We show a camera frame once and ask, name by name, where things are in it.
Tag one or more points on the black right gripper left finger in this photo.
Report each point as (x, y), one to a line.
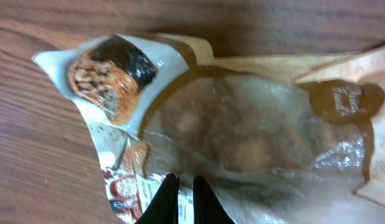
(163, 209)

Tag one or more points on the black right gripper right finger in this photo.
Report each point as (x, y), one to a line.
(207, 208)

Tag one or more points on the brown Pantree snack packet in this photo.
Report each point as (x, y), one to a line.
(281, 139)

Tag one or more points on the brown white snack wrapper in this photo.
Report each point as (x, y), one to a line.
(113, 80)

